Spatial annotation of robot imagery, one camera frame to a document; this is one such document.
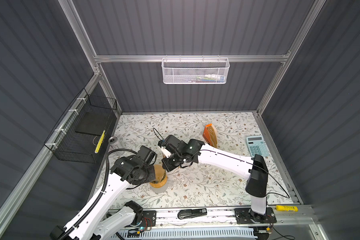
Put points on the silver cylinder can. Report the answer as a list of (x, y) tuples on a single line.
[(112, 140)]

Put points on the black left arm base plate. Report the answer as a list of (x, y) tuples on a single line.
[(148, 219)]

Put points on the black wire basket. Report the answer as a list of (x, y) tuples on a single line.
[(83, 135)]

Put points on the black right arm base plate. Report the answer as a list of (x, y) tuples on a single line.
[(247, 216)]

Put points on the white wire basket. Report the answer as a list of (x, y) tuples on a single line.
[(176, 70)]

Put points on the orange coffee filter box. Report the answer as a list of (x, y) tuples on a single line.
[(210, 135)]

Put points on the black stapler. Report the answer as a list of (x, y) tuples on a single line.
[(191, 213)]

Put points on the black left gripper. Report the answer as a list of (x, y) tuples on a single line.
[(152, 176)]

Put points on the yellow marker pen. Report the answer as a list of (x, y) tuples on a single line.
[(100, 142)]

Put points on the light blue calculator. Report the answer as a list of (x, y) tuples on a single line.
[(257, 146)]

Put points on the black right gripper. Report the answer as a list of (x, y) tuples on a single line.
[(167, 167)]

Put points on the yellow tube on rail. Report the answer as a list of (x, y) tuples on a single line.
[(283, 208)]

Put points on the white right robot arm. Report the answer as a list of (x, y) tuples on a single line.
[(251, 169)]

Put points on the pens in white basket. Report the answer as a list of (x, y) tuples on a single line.
[(213, 78)]

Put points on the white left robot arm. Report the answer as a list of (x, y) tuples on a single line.
[(89, 223)]

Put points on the black pad in basket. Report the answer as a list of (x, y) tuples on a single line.
[(92, 124)]

